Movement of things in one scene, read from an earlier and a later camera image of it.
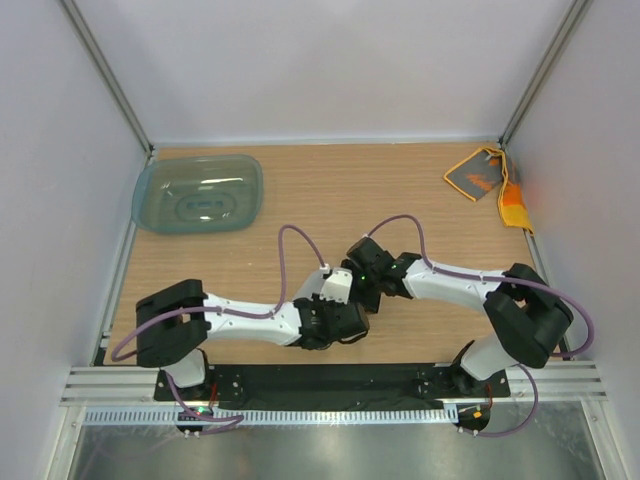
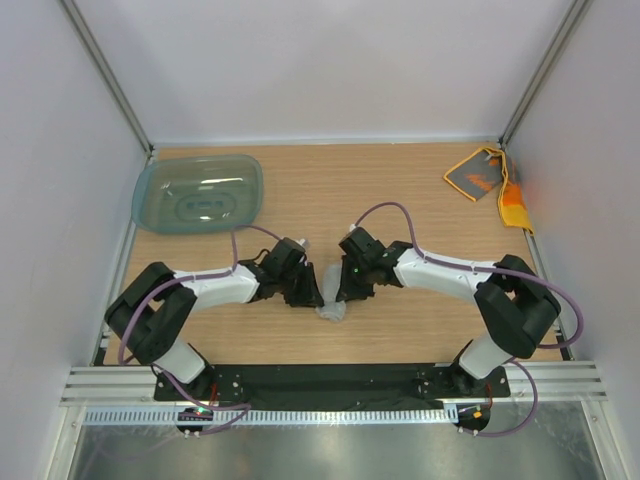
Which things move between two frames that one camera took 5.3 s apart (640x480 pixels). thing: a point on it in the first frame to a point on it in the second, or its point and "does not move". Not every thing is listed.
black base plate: [339, 382] does not move
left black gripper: [320, 301] to [309, 296]
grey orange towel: [480, 172] does not move
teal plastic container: [198, 192] does not move
